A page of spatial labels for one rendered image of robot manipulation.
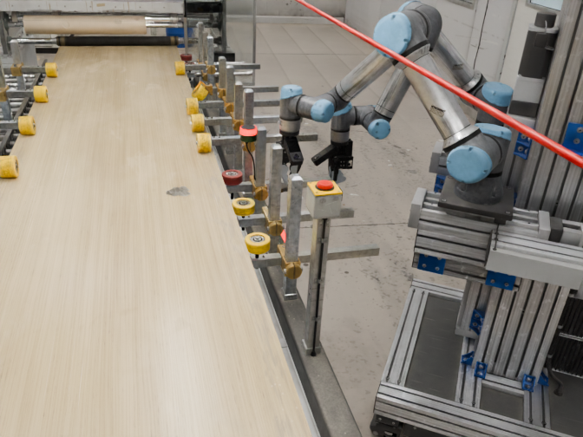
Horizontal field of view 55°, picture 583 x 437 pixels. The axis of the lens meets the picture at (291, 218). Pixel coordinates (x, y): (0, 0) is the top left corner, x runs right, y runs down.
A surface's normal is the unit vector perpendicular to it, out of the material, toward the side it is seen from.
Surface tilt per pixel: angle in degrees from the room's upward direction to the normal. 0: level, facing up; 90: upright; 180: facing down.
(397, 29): 85
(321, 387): 0
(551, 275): 90
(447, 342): 0
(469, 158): 96
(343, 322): 0
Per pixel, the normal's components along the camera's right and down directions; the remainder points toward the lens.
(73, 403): 0.05, -0.87
